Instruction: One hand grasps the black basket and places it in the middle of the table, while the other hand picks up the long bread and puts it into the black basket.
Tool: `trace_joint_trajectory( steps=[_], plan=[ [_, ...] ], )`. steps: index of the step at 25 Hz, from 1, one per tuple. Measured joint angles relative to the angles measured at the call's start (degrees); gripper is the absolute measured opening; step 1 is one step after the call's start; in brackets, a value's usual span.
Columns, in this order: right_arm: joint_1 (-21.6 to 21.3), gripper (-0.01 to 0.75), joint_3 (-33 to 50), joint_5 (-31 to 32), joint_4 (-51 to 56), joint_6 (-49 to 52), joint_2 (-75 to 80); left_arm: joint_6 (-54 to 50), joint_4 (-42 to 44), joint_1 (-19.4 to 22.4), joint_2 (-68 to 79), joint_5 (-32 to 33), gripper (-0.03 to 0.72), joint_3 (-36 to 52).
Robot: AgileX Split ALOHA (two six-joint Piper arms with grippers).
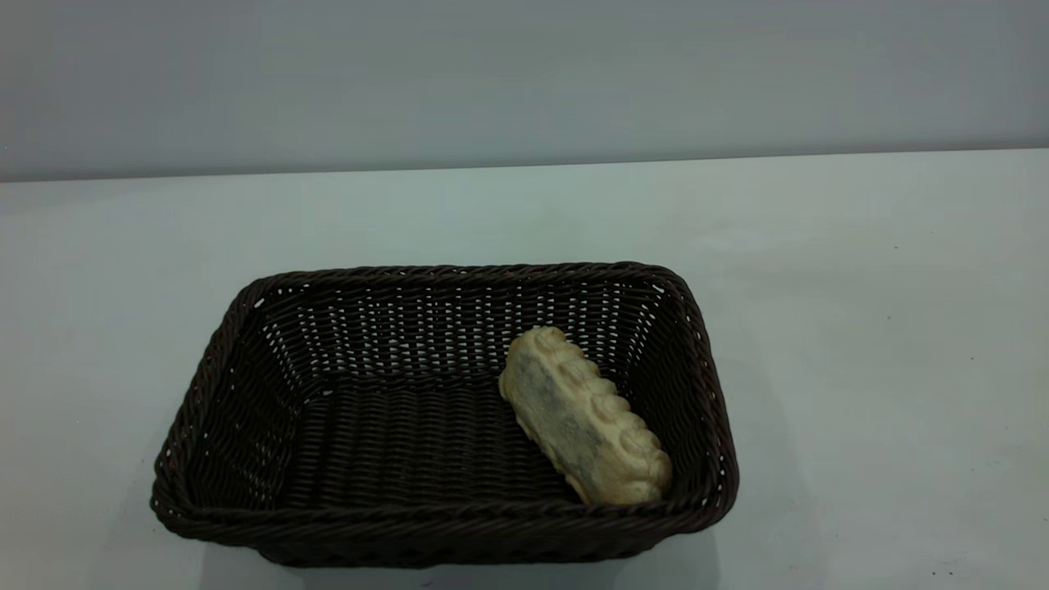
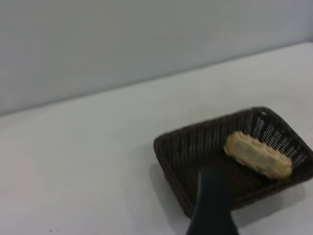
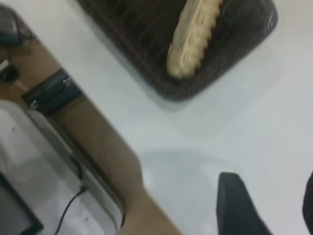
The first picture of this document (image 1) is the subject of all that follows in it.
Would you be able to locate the dark brown woven basket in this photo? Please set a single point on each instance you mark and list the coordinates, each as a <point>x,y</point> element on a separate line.
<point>393,442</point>

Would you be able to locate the orange striped bread roll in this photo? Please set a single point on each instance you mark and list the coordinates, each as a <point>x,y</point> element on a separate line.
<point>586,418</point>

